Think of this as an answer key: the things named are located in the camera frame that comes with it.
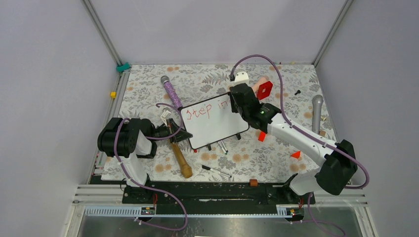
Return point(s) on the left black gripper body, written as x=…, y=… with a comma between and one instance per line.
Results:
x=160, y=132

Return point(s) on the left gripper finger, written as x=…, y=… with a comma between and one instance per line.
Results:
x=172, y=125
x=180, y=136

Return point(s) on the black capped marker front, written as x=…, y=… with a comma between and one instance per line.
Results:
x=216, y=171

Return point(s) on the small red cube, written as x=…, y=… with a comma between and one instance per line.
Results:
x=261, y=136

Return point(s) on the green capped marker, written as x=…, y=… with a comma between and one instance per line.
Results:
x=221, y=147

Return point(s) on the red triangular block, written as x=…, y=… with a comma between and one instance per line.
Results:
x=296, y=155

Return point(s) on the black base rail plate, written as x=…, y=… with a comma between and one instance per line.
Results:
x=205, y=198

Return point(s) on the purple glitter microphone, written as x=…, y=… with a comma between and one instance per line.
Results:
x=171, y=92

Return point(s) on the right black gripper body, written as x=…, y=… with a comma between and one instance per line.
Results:
x=239, y=108

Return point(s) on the pink toy microphone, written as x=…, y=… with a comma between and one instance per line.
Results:
x=261, y=81

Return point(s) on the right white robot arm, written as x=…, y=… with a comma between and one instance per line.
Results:
x=335, y=160

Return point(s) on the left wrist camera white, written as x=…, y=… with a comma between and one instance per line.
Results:
x=165, y=114

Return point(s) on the teal corner clip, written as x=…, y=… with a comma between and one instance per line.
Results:
x=123, y=67

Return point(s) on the silver grey microphone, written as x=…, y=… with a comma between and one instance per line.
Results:
x=317, y=103

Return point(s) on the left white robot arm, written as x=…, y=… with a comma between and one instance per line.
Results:
x=129, y=140

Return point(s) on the white whiteboard black frame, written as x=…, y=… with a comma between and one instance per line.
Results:
x=212, y=120

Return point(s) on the small brown wooden cube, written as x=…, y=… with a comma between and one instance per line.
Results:
x=253, y=182

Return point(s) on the red square block with hole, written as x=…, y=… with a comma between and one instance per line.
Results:
x=264, y=90

